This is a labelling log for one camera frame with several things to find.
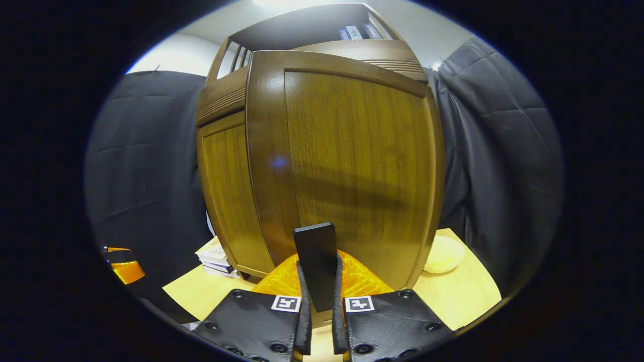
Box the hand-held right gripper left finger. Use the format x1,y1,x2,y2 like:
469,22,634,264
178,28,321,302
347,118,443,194
194,251,312,362

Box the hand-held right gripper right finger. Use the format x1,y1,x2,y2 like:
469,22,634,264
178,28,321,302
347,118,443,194
331,250,453,362

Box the black door handle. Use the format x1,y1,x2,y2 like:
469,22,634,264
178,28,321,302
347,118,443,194
293,222,339,312

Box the wooden cabinet door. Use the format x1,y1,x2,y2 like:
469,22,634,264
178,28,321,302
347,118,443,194
246,49,446,292
197,112,276,275

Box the brown wooden shoe cabinet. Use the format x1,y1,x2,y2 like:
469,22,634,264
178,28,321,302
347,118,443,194
195,3,429,280

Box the wooden cabinet drawer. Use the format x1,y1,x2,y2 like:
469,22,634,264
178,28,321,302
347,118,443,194
197,39,428,124

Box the stack of white books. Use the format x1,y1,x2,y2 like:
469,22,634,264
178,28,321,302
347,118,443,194
195,236,241,278

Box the black backdrop cloth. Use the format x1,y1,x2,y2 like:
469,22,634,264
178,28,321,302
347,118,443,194
85,70,214,322
425,36,564,297

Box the pale yellow round sponge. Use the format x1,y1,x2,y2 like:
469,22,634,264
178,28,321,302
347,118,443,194
424,235,465,274

